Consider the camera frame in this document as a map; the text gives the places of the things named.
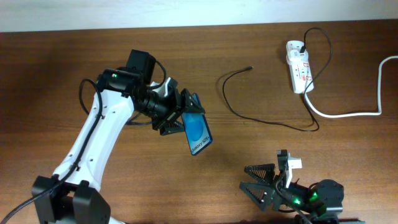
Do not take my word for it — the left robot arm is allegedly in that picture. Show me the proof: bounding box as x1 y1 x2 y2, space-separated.
32 50 213 223

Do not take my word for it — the white power strip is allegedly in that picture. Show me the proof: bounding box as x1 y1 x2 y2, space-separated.
286 40 314 94

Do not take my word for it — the black charging cable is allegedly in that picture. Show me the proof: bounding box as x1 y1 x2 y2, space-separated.
221 27 333 133

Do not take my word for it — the white charger adapter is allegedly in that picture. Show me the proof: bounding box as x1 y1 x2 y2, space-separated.
286 49 308 65

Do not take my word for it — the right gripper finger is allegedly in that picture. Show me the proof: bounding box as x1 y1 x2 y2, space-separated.
239 182 275 211
244 164 275 184

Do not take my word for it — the blue Galaxy smartphone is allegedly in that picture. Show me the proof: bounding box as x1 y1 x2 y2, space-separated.
180 92 213 156

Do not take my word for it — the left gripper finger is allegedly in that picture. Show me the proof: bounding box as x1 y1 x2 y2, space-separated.
181 88 205 114
159 121 185 136

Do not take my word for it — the white power strip cord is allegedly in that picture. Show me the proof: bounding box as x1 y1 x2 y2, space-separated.
303 55 398 119

